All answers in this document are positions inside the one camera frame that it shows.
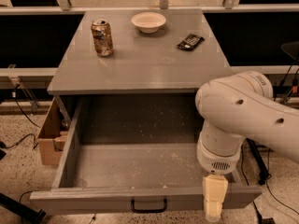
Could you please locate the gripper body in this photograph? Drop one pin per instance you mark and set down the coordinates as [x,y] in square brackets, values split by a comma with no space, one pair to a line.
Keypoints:
[217,162]

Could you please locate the grey top drawer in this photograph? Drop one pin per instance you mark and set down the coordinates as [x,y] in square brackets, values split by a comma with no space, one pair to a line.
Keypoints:
[128,153]

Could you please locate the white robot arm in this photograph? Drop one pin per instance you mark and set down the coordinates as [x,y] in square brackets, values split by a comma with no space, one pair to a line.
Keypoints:
[236,108]

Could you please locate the grey drawer cabinet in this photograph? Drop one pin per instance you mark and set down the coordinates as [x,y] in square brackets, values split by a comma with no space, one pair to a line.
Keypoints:
[140,62]

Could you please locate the black stand leg right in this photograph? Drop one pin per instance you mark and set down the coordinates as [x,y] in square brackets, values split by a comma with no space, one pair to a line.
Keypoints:
[271,163]

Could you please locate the black stand leg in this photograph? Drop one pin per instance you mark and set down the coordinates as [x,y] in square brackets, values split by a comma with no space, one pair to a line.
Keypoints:
[271,163]
[21,210]

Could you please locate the black snack wrapper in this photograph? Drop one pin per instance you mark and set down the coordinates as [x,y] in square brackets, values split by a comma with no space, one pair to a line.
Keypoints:
[190,42]

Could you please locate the cardboard box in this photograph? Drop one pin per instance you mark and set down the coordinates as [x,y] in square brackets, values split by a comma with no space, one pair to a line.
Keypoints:
[52,136]

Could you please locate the white paper bowl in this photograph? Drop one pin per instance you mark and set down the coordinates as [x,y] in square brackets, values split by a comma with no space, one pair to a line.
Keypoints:
[148,22]

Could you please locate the black stand leg left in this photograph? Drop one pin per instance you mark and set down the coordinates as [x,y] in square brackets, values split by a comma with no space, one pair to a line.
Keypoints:
[21,210]

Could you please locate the crushed orange soda can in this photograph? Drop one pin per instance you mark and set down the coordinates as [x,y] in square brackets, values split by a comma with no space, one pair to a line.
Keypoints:
[102,37]

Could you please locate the metal window railing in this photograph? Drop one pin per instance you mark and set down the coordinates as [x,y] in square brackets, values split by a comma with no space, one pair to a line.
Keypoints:
[41,76]

